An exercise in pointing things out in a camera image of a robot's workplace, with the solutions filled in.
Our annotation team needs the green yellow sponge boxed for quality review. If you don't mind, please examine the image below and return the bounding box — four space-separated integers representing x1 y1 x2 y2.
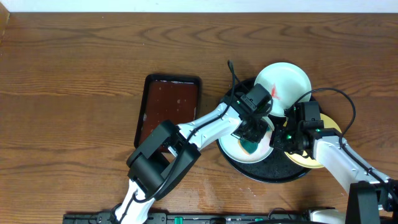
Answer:
238 138 258 155

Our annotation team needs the light blue plate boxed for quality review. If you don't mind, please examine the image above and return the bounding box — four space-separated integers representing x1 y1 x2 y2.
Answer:
218 117 274 164
254 62 312 117

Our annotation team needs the yellow plate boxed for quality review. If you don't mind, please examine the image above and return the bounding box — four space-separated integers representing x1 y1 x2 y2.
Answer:
285 113 341 169

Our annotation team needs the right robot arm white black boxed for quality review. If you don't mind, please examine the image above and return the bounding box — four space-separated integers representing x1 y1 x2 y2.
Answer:
270 121 397 223

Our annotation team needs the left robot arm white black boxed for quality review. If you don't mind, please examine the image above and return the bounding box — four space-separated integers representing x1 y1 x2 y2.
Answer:
112 94 273 223

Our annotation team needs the round black tray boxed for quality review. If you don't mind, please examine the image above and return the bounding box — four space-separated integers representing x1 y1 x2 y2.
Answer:
216 78 311 184

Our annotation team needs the black rectangular water tray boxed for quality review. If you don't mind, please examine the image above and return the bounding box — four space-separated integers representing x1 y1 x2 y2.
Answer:
134 73 202 147

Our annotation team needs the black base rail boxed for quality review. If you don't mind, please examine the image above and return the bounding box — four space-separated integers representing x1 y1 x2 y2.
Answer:
62 212 310 224

